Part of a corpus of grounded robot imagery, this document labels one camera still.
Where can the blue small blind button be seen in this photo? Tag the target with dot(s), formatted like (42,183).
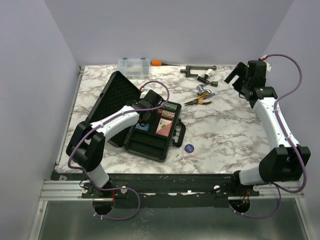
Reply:
(189,148)

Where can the blue playing card deck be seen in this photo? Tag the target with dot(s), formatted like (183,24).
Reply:
(142,126)

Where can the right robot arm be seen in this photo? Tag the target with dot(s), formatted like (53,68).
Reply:
(287,159)

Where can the red playing card deck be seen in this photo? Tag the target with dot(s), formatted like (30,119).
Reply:
(164,127)

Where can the green chip stack in case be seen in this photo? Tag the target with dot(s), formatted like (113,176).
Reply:
(170,107)

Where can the black white cylinder tool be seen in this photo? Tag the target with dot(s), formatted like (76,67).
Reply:
(205,78)

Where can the yellow handled needle-nose pliers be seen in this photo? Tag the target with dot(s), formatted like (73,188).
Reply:
(200,100)

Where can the peach blue poker chip stack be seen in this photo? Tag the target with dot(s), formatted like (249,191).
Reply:
(168,115)

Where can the black foam-lined poker case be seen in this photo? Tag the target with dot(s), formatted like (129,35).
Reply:
(118,91)

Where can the clear plastic organizer box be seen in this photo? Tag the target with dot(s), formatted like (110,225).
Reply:
(134,68)

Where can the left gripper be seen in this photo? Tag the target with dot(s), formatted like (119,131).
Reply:
(153,113)

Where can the orange handled screwdriver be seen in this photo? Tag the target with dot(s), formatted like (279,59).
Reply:
(160,63)

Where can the aluminium extrusion frame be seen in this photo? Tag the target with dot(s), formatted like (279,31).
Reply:
(53,191)

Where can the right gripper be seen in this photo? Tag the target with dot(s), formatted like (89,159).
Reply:
(239,70)

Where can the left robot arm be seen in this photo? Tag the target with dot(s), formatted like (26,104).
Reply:
(86,147)

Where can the black metal clamp tool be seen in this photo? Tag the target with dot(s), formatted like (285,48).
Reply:
(189,68)

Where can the chrome metal fitting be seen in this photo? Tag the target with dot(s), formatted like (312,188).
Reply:
(201,90)

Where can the orange black poker chip stack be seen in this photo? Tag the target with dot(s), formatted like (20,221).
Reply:
(160,111)

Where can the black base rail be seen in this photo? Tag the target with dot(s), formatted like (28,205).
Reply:
(132,190)

